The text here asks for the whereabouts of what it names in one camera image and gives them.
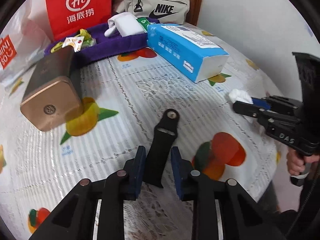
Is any person's right hand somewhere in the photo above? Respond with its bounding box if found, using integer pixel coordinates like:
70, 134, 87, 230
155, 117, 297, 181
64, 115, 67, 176
286, 148, 319, 176

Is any red paper shopping bag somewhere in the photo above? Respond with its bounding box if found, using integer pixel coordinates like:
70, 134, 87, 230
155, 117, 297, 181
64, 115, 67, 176
46, 0, 111, 40

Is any blue tissue package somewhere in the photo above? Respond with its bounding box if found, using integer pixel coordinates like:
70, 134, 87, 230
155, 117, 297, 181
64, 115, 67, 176
147, 24, 229, 83

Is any beige Nike waist bag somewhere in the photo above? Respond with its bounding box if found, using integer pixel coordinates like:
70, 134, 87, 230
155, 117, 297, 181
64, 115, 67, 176
112, 0, 190, 24

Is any white tissue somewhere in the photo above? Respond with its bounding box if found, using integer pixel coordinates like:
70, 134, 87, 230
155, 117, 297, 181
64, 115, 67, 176
228, 89, 253, 105

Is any brown wooden door frame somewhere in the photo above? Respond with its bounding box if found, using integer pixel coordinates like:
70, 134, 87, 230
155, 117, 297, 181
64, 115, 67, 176
186, 0, 202, 25

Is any black strap piece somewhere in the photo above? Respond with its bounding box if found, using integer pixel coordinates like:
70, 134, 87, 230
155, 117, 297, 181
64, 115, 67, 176
142, 108, 181, 189

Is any fruit print snack packet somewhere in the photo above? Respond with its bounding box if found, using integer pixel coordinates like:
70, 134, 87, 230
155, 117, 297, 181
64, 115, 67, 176
62, 36, 84, 53

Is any purple towel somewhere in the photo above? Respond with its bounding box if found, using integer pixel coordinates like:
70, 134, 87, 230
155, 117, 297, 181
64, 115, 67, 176
43, 17, 161, 67

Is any dark green gold box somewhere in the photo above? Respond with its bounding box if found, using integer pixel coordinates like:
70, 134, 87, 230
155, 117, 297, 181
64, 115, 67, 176
20, 46, 84, 132

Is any white plastic Miniso bag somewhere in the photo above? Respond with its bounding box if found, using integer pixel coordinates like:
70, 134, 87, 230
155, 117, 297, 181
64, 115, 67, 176
1, 0, 50, 87

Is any green wet wipes packet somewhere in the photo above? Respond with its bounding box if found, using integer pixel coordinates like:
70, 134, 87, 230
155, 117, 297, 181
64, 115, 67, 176
137, 17, 152, 33

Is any fruit print bedsheet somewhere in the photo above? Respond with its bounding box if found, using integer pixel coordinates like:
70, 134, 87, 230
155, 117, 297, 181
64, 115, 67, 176
1, 35, 280, 239

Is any green white tissue pack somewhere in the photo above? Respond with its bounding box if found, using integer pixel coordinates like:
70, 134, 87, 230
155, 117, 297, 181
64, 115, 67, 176
81, 38, 97, 50

